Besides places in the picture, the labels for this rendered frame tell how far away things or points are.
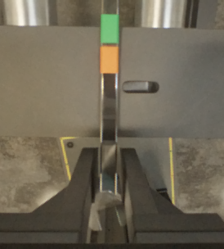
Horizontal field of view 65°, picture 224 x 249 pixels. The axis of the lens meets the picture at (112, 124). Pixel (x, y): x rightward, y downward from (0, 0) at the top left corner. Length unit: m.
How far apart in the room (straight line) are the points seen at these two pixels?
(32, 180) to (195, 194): 1.40
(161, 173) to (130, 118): 1.05
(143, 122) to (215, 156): 1.55
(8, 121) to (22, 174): 1.52
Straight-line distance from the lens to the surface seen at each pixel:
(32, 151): 1.56
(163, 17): 0.43
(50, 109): 0.16
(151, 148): 1.11
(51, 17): 0.47
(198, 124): 0.17
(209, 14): 0.62
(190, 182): 1.71
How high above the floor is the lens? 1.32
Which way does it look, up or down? 75 degrees down
